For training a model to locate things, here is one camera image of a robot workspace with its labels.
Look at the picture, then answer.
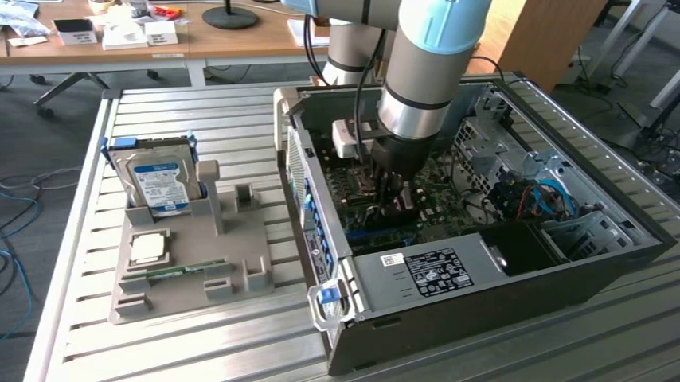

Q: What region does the black round lamp base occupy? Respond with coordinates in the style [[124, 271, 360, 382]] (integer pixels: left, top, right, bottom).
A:
[[200, 0, 260, 30]]

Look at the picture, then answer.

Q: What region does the small white labelled box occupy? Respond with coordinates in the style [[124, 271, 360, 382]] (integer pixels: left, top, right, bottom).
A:
[[142, 20, 177, 47]]

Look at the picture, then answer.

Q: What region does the black power cable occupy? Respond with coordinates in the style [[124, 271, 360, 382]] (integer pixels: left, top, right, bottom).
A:
[[466, 57, 506, 80]]

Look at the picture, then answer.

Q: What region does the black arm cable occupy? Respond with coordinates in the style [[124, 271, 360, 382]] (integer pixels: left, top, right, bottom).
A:
[[300, 14, 400, 160]]

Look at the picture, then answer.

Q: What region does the silver CPU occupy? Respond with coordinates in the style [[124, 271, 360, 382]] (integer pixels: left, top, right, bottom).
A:
[[129, 234, 166, 264]]

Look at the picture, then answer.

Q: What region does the flat white box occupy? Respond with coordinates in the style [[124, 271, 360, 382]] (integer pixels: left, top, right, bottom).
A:
[[101, 23, 148, 51]]

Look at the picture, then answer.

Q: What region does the metal CPU socket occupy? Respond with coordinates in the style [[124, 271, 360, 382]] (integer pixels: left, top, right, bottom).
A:
[[354, 166, 384, 197]]

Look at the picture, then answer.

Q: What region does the green graphics card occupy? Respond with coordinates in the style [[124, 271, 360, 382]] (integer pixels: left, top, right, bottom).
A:
[[366, 181, 423, 232]]

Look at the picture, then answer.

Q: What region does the grey parts rack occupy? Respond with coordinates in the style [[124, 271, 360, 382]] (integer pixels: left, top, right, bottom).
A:
[[108, 158, 277, 326]]

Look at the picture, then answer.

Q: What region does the blue disk wire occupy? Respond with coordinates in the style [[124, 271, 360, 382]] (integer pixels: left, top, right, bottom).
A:
[[530, 179, 578, 219]]

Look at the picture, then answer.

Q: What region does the white box with black inside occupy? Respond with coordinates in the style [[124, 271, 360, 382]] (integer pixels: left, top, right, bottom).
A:
[[52, 18, 98, 46]]

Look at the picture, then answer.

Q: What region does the white paper slip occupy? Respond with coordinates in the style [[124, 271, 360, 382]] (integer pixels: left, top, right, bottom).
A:
[[8, 36, 49, 49]]

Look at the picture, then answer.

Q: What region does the grey floor cable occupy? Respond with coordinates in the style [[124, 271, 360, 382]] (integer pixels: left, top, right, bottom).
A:
[[0, 166, 84, 191]]

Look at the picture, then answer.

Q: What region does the blue expansion slot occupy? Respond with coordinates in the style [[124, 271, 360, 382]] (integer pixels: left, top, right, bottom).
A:
[[344, 227, 391, 242]]

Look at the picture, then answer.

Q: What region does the wooden cabinet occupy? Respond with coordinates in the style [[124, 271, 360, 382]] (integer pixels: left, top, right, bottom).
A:
[[466, 0, 610, 93]]

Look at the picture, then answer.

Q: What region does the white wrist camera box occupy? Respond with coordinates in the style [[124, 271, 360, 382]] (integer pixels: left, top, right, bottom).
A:
[[329, 118, 376, 159]]

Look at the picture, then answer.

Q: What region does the green motherboard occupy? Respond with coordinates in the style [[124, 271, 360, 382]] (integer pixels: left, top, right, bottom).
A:
[[323, 149, 484, 255]]

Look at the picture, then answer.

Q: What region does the grey power supply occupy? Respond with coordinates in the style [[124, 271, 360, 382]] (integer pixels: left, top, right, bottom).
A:
[[352, 232, 506, 311]]

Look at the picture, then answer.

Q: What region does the metal disk bay cage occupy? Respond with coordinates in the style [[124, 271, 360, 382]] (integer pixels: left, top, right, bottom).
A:
[[455, 117, 537, 192]]

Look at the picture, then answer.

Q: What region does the green RAM stick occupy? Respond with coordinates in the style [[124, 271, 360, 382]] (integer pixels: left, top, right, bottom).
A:
[[124, 258, 227, 280]]

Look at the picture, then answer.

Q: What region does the clear plastic bag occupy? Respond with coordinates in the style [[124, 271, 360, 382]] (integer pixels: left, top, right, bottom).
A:
[[0, 0, 41, 37]]

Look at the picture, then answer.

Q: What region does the blue floor cable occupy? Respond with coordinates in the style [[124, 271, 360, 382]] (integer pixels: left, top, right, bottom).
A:
[[0, 190, 42, 341]]

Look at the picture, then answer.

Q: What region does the hard disk with blue rails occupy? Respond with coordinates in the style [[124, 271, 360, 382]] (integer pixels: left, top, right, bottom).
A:
[[100, 131, 200, 218]]

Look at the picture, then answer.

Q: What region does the black open PC case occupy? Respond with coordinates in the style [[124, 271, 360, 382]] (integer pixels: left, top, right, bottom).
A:
[[272, 71, 678, 377]]

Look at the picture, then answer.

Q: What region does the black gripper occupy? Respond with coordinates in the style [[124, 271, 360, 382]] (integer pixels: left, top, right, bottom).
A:
[[370, 134, 432, 188]]

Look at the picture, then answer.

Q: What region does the wooden desk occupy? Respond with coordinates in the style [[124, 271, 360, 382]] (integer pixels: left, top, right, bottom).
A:
[[0, 0, 482, 119]]

